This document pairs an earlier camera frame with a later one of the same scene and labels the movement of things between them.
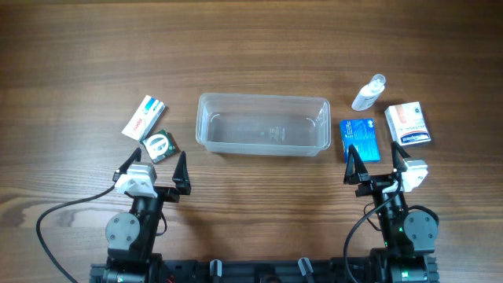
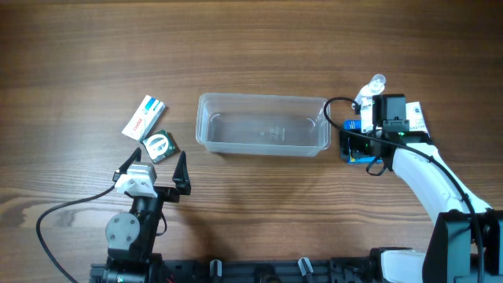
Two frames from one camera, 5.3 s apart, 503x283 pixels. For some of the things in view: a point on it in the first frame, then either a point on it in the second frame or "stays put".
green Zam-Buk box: [159, 145] stays put
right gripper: [377, 185] → [354, 147]
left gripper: [164, 192] stays put
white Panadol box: [145, 118] stays put
